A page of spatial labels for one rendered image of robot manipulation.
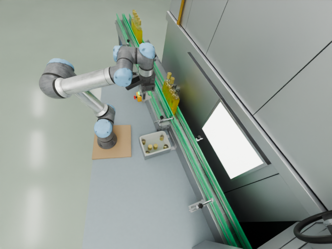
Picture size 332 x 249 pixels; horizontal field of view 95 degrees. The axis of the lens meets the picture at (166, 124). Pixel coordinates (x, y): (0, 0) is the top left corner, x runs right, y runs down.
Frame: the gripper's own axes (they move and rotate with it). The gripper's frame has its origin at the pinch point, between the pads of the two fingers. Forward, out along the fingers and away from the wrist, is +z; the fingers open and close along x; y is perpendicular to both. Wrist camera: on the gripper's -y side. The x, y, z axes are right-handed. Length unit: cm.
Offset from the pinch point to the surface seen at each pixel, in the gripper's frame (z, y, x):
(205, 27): -34, 45, 18
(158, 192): 43, -1, -52
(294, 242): -17, 29, -90
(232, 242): 24, 27, -92
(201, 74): -12.5, 41.8, 1.1
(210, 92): -10.2, 42.0, -12.9
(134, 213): 43, -20, -59
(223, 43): -36, 45, -1
